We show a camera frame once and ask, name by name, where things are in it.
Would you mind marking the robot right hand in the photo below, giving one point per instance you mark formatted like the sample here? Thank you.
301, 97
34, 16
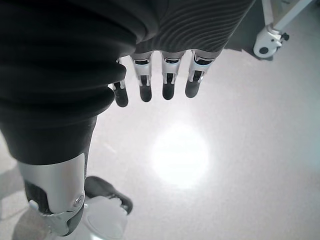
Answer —
62, 75

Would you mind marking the silver robot right leg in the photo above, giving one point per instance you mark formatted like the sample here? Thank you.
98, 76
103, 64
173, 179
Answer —
105, 190

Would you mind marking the white hospital bed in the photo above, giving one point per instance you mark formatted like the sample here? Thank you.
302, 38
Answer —
265, 47

